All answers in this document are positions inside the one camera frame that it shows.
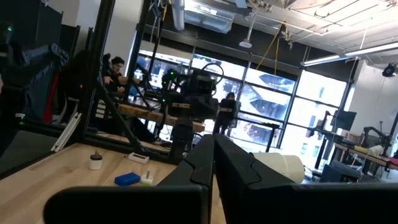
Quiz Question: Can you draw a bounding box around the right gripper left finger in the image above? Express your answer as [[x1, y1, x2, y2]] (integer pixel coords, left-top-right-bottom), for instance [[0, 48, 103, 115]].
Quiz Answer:
[[43, 134, 215, 224]]

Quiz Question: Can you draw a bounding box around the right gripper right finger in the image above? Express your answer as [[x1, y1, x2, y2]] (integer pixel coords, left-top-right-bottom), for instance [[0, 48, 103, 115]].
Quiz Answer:
[[215, 134, 398, 224]]

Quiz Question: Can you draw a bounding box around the blue digital timer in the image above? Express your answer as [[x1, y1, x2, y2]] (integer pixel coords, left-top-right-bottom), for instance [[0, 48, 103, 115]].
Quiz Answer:
[[114, 172, 142, 187]]

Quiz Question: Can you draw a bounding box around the white timer with grey display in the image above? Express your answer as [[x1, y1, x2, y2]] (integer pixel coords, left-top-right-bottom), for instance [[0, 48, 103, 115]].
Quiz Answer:
[[127, 151, 150, 164]]

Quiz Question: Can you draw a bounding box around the white cylindrical tube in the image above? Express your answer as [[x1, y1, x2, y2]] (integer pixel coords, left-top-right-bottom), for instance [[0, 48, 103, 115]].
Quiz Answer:
[[252, 151, 306, 185]]

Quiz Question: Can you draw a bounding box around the green plastic cup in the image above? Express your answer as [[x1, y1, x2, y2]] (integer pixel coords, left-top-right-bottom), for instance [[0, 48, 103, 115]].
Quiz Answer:
[[140, 170, 154, 187]]

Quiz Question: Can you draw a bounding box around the black box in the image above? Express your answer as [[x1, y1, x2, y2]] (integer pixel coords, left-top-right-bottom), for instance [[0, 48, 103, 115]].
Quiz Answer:
[[319, 160, 363, 184]]

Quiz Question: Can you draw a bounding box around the person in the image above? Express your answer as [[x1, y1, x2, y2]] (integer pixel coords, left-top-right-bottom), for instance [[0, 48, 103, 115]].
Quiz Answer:
[[213, 91, 242, 137], [101, 55, 137, 94]]

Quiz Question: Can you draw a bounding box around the black and white adapter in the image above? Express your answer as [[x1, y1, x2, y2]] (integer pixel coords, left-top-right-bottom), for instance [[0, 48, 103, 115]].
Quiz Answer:
[[89, 150, 103, 171]]

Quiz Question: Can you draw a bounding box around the wooden background table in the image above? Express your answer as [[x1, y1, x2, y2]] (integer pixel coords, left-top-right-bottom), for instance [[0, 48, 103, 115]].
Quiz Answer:
[[117, 103, 206, 134]]

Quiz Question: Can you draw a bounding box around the background work desk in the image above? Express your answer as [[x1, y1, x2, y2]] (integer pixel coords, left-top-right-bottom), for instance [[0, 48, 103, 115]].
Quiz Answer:
[[334, 142, 398, 172]]

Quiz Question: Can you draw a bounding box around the black monitor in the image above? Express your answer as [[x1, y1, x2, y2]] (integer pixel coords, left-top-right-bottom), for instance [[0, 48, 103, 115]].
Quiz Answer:
[[330, 109, 358, 132]]

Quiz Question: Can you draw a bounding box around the white bar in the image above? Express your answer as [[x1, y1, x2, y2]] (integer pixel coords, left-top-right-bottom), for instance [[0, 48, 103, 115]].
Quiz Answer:
[[50, 111, 83, 153]]

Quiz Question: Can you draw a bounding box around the white pendant lamp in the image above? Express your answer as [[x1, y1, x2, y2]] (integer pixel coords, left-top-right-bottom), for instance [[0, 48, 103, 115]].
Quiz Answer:
[[238, 12, 259, 50]]

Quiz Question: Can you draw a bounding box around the fluorescent ceiling light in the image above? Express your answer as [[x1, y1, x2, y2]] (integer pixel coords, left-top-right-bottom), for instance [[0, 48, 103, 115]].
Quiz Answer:
[[300, 41, 398, 68]]

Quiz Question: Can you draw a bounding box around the black ceiling camera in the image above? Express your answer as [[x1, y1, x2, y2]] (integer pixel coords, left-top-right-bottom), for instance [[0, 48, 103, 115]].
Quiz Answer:
[[381, 62, 398, 78]]

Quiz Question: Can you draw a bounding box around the translucent ceiling duct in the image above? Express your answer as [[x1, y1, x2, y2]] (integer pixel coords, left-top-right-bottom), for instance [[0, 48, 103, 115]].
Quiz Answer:
[[170, 0, 236, 35]]

